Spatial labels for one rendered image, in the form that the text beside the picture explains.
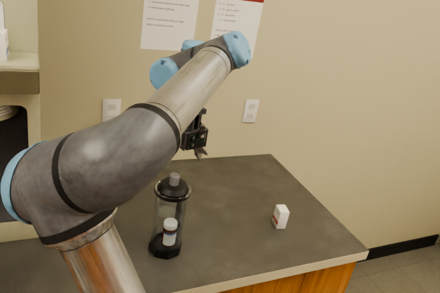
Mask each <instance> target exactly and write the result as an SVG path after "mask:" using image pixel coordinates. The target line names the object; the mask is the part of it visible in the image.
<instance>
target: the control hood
mask: <svg viewBox="0 0 440 293"><path fill-rule="evenodd" d="M39 93H40V68H39V55H38V54H37V53H33V52H9V57H8V60H7V61H0V94H39Z"/></svg>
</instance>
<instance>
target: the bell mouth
mask: <svg viewBox="0 0 440 293"><path fill-rule="evenodd" d="M18 111H19V106H17V105H0V121H2V120H6V119H8V118H11V117H13V116H14V115H15V114H17V113H18Z"/></svg>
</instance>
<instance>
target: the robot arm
mask: <svg viewBox="0 0 440 293"><path fill-rule="evenodd" d="M250 61H251V49H250V47H249V43H248V41H247V39H246V37H245V36H244V35H243V34H242V33H241V32H239V31H232V32H230V33H226V34H225V33H224V34H223V35H222V36H219V37H216V38H214V39H212V40H209V41H206V42H204V41H198V40H186V41H183V44H182V48H181V52H178V53H176V54H174V55H172V56H168V57H163V58H160V59H159V60H157V61H155V62H154V63H153V64H152V66H151V68H150V70H149V78H150V81H151V84H152V85H153V87H154V88H155V89H156V90H157V91H156V92H155V93H154V94H153V95H152V96H151V97H150V98H149V99H148V100H147V101H146V102H141V103H135V104H133V105H131V106H130V107H128V108H127V109H126V110H125V111H124V112H123V113H121V114H120V115H118V116H116V117H114V118H112V119H110V120H107V121H104V122H102V123H99V124H96V125H94V126H90V127H88V128H84V129H81V130H79V131H76V132H73V133H70V134H67V135H64V136H61V137H57V138H55V139H51V140H49V141H41V142H38V143H35V144H34V145H31V146H30V147H29V148H27V149H25V150H23V151H21V152H19V153H18V154H17V155H15V157H14V158H13V159H12V160H11V161H10V162H9V163H8V165H7V166H6V168H5V171H4V174H3V176H2V179H1V198H2V201H3V204H4V206H5V208H6V210H7V211H8V212H9V214H10V215H11V216H12V217H13V218H15V219H16V220H18V221H21V222H23V223H25V224H30V225H33V227H34V229H35V231H36V233H37V235H38V236H39V239H40V240H41V243H42V244H43V245H44V246H45V247H50V248H53V249H58V250H59V252H60V254H61V255H62V258H63V259H64V262H65V264H66V266H67V268H68V270H69V272H70V274H71V276H72V278H73V280H74V282H75V284H76V285H77V288H78V289H79V291H80V293H146V291H145V289H144V287H143V285H142V283H141V280H140V278H139V276H138V274H137V272H136V269H135V267H134V265H133V263H132V261H131V259H130V257H129V255H128V253H127V251H126V248H125V246H124V244H123V242H122V240H121V238H120V235H119V233H118V231H117V229H116V227H115V225H114V223H113V218H114V215H115V213H116V211H117V207H118V206H120V205H122V204H124V203H126V202H127V201H128V200H130V199H132V198H133V197H134V196H135V195H137V194H138V193H139V192H141V191H142V190H143V189H144V188H145V187H146V186H147V185H148V184H149V183H150V182H151V181H152V180H153V179H154V178H155V177H156V176H157V175H158V174H159V173H160V172H161V171H162V170H163V169H164V168H165V167H166V166H167V165H168V164H169V163H170V162H171V160H172V158H173V157H174V156H175V154H176V153H177V151H178V150H179V148H180V149H181V150H183V151H185V150H191V149H193V150H194V155H195V156H196V157H197V158H198V160H199V161H200V160H201V157H202V154H205V155H208V153H207V151H206V150H205V149H204V148H203V147H205V146H206V141H207V137H208V128H206V127H205V125H203V124H202V123H201V120H202V115H203V114H206V110H207V109H205V108H204V105H205V104H206V103H207V102H208V101H209V99H210V98H211V97H212V95H213V94H214V93H215V92H216V90H217V89H218V88H219V87H220V85H221V84H222V83H223V81H224V80H225V79H226V78H227V77H228V75H229V74H230V72H231V71H233V70H235V69H240V68H241V67H243V66H245V65H247V64H248V63H249V62H250Z"/></svg>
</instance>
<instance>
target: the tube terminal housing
mask: <svg viewBox="0 0 440 293"><path fill-rule="evenodd" d="M0 1H3V3H4V15H5V29H7V30H8V41H9V52H33V53H37V54H39V41H38V14H37V0H0ZM0 105H19V106H23V107H24V108H25V109H26V110H27V127H28V145H29V147H30V146H31V145H34V144H35V143H38V142H41V121H40V94H0ZM37 237H39V236H38V235H37V233H36V231H35V229H34V227H33V225H30V224H25V223H23V222H21V221H12V222H1V223H0V243H2V242H7V241H17V240H22V239H32V238H37Z"/></svg>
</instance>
